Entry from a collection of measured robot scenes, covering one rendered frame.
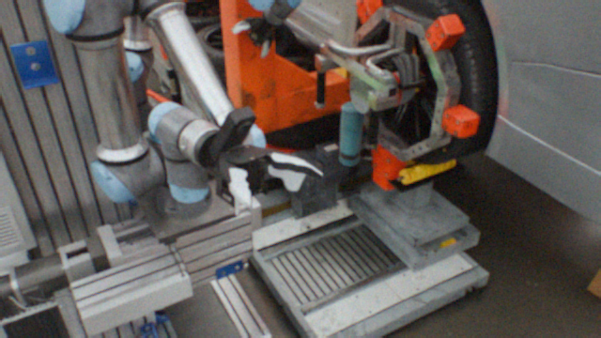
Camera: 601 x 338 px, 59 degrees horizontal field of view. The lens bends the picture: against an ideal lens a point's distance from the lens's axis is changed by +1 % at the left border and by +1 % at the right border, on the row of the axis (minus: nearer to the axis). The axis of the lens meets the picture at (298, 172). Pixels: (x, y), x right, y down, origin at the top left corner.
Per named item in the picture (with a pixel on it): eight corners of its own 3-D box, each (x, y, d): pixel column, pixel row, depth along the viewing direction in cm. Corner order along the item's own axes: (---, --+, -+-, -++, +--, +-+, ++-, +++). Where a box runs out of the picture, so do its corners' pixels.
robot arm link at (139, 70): (106, 106, 168) (97, 67, 160) (115, 87, 179) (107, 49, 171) (145, 105, 168) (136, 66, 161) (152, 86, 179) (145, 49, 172)
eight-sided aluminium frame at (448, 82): (443, 179, 193) (472, 36, 162) (429, 184, 191) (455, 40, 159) (359, 116, 232) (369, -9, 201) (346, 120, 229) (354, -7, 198)
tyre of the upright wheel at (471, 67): (562, 102, 170) (467, -60, 185) (509, 120, 161) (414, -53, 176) (448, 174, 229) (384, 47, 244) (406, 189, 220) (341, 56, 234)
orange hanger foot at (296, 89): (373, 103, 254) (379, 35, 234) (277, 130, 233) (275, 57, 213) (353, 90, 266) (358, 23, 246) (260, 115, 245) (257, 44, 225)
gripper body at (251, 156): (270, 195, 90) (227, 167, 97) (274, 151, 86) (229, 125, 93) (236, 210, 85) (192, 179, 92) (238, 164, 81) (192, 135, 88)
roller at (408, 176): (459, 168, 216) (461, 156, 213) (402, 189, 204) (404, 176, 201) (449, 161, 220) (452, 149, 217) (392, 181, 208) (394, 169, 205)
